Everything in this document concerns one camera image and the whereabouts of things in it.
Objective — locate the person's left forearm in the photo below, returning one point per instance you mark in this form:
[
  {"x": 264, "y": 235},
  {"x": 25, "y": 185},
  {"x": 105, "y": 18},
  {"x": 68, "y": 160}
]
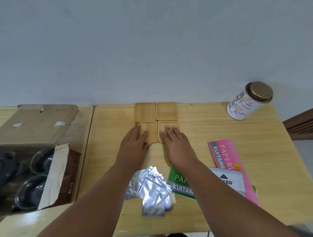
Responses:
[{"x": 93, "y": 202}]

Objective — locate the person's left hand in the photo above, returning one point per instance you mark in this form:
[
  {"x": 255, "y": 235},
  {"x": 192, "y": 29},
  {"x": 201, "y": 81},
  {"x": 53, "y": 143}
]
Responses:
[{"x": 133, "y": 151}]

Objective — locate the white canister with gold lid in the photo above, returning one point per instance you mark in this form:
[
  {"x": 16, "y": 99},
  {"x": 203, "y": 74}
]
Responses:
[{"x": 244, "y": 103}]

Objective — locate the black bowl with clear lid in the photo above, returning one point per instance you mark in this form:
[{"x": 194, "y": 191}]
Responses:
[
  {"x": 7, "y": 166},
  {"x": 42, "y": 160},
  {"x": 30, "y": 193}
]

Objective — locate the person's right hand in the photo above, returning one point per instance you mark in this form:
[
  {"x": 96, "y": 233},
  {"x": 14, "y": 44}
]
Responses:
[{"x": 178, "y": 151}]

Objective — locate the green receipt book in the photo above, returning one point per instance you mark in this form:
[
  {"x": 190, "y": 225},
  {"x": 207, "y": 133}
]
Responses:
[{"x": 179, "y": 183}]

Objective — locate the person's right little finger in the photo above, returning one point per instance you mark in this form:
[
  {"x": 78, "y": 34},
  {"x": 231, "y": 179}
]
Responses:
[{"x": 183, "y": 137}]

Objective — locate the person's right forearm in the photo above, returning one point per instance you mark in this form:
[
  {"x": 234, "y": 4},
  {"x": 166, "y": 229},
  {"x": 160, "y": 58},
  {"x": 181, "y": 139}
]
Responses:
[{"x": 227, "y": 207}]

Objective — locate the square wooden tray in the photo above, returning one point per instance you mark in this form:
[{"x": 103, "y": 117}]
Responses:
[
  {"x": 150, "y": 127},
  {"x": 161, "y": 125},
  {"x": 145, "y": 112},
  {"x": 166, "y": 111}
]

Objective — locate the open cardboard box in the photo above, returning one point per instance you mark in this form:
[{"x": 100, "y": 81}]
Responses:
[{"x": 36, "y": 124}]

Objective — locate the person's left thumb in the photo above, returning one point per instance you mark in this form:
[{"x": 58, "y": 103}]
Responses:
[{"x": 149, "y": 146}]

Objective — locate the person's right middle finger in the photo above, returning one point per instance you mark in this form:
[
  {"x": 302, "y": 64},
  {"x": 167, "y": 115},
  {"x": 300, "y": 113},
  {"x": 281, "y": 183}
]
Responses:
[{"x": 168, "y": 131}]

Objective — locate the pile of silver foil sachets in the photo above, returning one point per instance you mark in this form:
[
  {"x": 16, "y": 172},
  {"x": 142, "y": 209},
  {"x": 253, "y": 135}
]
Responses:
[{"x": 152, "y": 193}]

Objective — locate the white plastic packet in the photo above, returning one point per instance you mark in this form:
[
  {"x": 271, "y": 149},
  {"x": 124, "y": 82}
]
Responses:
[{"x": 232, "y": 179}]

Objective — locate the brown wooden furniture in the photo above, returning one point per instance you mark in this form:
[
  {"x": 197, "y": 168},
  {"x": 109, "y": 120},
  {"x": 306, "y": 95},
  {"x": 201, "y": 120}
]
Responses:
[{"x": 299, "y": 124}]

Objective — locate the pink receipt book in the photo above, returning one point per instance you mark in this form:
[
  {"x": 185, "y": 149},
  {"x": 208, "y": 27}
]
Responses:
[{"x": 227, "y": 153}]

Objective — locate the person's left middle finger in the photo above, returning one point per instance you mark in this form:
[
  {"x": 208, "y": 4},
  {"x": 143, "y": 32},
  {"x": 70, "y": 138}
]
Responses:
[{"x": 138, "y": 130}]

